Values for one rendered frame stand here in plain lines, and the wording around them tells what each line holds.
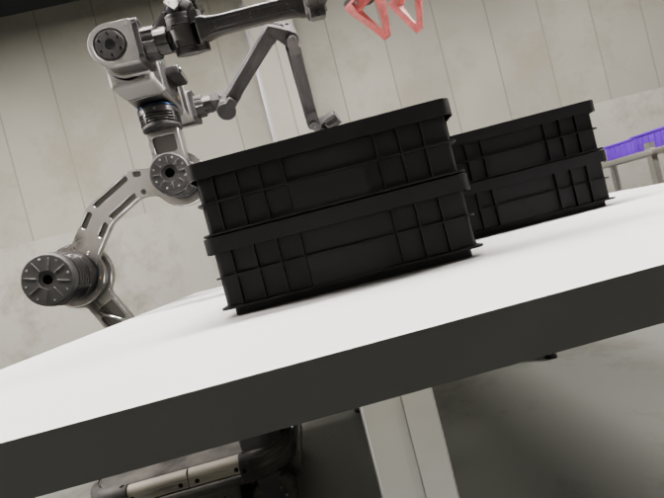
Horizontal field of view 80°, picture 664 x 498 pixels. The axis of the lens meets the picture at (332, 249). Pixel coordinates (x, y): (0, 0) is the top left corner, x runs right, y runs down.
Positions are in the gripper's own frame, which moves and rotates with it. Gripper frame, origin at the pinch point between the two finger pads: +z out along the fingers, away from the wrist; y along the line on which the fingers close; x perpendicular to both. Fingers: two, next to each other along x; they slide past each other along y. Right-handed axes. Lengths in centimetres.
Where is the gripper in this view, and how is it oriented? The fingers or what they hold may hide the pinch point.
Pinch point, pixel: (402, 29)
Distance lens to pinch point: 74.4
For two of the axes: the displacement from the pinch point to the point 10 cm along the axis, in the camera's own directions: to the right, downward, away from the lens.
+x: -5.9, 2.0, 7.8
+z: 4.7, 8.7, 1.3
